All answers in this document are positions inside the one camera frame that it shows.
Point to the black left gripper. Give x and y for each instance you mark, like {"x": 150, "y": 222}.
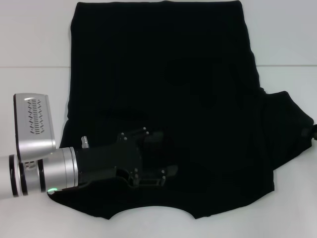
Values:
{"x": 106, "y": 158}

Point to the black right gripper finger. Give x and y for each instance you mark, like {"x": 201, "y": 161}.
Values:
{"x": 307, "y": 132}

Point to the black t-shirt with FREE print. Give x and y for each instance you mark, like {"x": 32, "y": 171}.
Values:
{"x": 173, "y": 74}

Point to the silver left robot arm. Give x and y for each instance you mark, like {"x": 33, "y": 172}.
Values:
{"x": 57, "y": 171}

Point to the silver connector stud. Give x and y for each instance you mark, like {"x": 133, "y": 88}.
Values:
{"x": 85, "y": 142}

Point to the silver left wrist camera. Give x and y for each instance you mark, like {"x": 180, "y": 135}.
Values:
{"x": 34, "y": 119}

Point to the silver left camera bracket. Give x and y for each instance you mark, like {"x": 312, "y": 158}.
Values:
{"x": 29, "y": 164}

